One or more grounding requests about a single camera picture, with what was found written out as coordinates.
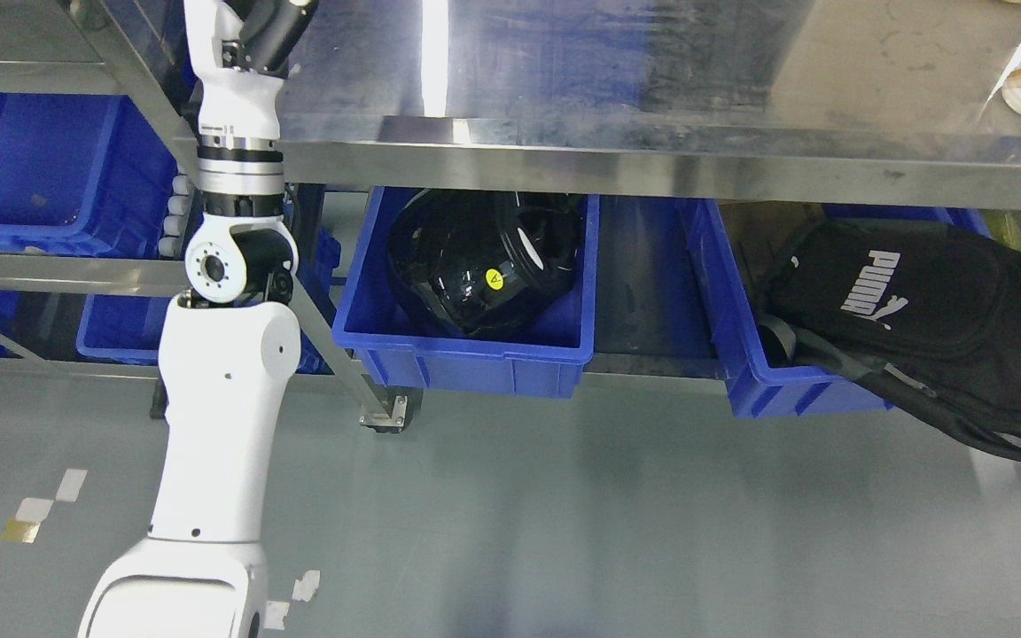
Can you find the black Puma backpack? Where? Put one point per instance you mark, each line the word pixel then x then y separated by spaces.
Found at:
pixel 923 314

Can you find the blue bin with backpack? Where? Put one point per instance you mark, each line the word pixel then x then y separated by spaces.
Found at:
pixel 731 244

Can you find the blue bin far left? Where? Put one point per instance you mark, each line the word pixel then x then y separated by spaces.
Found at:
pixel 81 176

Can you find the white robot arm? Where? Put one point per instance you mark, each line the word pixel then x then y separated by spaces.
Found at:
pixel 229 346

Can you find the blue bin lower left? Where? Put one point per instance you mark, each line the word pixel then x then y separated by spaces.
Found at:
pixel 128 329

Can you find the black glossy helmet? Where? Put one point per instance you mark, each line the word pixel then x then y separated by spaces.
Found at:
pixel 483 265

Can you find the stainless steel work table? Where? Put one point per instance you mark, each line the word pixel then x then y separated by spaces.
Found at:
pixel 893 103

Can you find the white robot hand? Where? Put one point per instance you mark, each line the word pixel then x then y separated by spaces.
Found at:
pixel 241 59

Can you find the blue bin with helmet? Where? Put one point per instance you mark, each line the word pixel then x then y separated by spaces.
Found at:
pixel 546 359

